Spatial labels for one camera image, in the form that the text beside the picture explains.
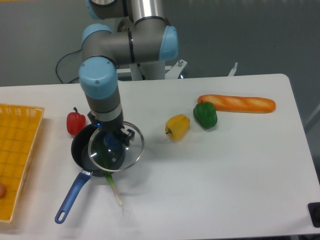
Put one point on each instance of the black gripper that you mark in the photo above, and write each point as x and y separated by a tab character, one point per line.
114	126

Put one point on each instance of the glass pot lid blue knob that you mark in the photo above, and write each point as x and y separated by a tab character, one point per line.
134	152

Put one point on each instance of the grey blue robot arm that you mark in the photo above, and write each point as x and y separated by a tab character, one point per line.
98	75

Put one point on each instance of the green spring onion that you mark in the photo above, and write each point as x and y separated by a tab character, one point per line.
112	185

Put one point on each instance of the yellow bell pepper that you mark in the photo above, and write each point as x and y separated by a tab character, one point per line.
177	127

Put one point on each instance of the red bell pepper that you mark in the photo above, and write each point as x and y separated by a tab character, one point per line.
75	122

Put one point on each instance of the green bell pepper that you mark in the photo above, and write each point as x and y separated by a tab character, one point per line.
205	114

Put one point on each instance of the orange baguette bread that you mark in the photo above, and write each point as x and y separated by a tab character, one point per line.
239	104

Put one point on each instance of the yellow woven basket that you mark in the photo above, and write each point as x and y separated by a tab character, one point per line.
19	126

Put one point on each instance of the black box at table edge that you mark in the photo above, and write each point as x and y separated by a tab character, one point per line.
314	211

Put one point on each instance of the dark saucepan blue handle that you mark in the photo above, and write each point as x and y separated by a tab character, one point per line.
79	152

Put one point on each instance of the white table leg bracket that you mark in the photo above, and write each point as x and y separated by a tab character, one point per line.
233	70

